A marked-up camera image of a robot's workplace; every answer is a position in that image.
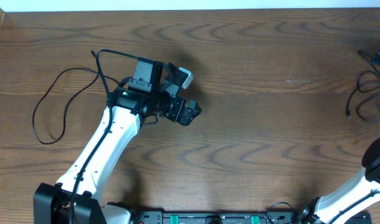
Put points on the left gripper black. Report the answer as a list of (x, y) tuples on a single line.
[(174, 114)]

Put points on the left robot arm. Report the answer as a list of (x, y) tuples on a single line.
[(152, 91)]

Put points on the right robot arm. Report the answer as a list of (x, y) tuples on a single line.
[(362, 190)]

